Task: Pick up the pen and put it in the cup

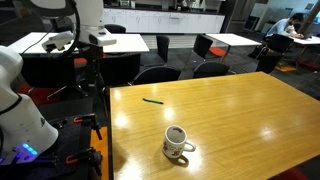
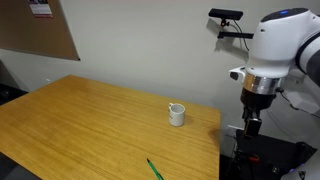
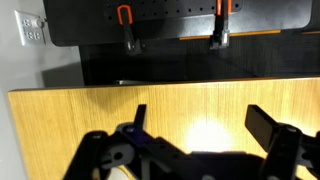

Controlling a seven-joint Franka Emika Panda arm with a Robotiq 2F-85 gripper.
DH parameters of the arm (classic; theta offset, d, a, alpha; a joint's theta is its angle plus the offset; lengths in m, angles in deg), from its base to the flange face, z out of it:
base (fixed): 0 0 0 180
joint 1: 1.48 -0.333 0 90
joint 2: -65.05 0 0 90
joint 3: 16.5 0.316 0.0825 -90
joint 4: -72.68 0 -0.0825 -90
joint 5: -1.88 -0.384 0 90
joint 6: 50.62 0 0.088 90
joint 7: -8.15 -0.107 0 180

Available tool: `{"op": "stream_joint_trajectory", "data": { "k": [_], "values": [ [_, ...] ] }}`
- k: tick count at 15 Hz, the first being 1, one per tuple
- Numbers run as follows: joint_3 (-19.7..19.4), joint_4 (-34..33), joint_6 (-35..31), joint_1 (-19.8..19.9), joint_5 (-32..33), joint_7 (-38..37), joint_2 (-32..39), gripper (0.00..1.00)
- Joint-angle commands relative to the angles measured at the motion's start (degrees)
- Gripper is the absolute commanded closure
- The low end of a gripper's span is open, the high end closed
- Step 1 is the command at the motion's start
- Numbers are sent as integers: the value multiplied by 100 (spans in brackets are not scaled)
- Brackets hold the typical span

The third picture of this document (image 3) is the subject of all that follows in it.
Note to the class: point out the black robot stand cabinet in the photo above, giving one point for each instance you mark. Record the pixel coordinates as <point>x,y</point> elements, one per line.
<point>186,63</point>

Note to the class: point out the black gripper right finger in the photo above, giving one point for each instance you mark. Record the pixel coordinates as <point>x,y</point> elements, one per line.
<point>260,125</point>

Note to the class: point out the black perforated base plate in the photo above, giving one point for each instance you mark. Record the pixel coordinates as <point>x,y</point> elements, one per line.
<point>83,23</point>

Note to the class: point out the orange black bar clamp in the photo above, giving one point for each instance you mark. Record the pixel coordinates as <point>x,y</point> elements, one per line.
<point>128,36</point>
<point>220,33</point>

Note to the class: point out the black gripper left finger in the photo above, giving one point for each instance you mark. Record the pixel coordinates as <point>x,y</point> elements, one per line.
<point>140,116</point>

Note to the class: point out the orange board under base plate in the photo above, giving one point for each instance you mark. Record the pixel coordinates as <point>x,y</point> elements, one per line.
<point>253,33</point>

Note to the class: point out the white wall power outlet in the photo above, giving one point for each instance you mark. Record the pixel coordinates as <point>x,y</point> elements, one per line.
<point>28,28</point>

